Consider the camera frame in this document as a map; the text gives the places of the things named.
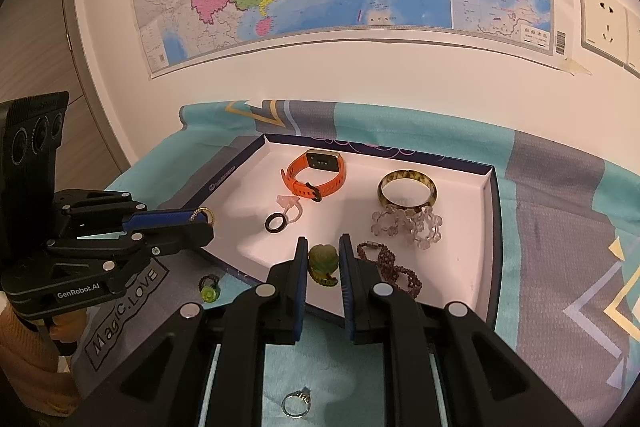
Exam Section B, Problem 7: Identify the pink translucent ring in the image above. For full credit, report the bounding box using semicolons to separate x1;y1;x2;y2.
276;194;305;223

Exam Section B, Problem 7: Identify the brown wooden door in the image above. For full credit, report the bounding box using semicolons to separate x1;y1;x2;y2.
0;0;134;180

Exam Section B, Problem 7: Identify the white wall socket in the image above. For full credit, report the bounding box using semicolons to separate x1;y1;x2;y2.
624;8;640;78
578;0;630;67

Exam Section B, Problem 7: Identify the green gem ring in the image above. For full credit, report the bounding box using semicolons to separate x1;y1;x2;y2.
198;274;221;304

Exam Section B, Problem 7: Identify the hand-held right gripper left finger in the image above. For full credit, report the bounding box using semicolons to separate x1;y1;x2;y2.
65;236;310;427

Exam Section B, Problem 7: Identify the clear crystal bead bracelet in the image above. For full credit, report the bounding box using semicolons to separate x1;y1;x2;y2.
370;204;444;252

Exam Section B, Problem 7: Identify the green jade pendant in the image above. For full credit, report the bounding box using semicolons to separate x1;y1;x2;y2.
306;244;341;289

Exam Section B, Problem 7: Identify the amber bangle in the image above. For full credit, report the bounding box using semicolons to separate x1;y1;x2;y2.
377;169;440;212

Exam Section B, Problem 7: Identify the gold ring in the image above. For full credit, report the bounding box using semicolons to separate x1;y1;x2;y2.
188;206;216;228

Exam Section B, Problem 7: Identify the dark red bead bracelet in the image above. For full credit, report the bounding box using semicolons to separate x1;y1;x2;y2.
355;240;423;299

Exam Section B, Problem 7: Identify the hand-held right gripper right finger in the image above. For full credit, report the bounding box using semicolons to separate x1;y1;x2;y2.
338;233;583;427

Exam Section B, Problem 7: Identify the person's left hand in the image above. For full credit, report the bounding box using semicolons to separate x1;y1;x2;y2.
50;311;89;344

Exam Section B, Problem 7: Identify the orange smartwatch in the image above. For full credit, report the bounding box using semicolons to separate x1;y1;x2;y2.
279;149;346;203

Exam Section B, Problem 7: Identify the teal and grey printed cloth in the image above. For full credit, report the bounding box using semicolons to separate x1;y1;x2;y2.
75;99;640;427

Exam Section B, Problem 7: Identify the dark blue box tray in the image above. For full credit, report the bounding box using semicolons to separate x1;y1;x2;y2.
197;133;503;334

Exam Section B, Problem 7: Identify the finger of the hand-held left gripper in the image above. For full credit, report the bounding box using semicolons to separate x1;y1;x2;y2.
59;189;213;234
46;222;216;266

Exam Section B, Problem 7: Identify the person's left forearm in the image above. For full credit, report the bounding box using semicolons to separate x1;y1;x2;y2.
0;304;82;419

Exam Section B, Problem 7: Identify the silver ring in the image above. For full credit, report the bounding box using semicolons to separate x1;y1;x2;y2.
280;386;314;418

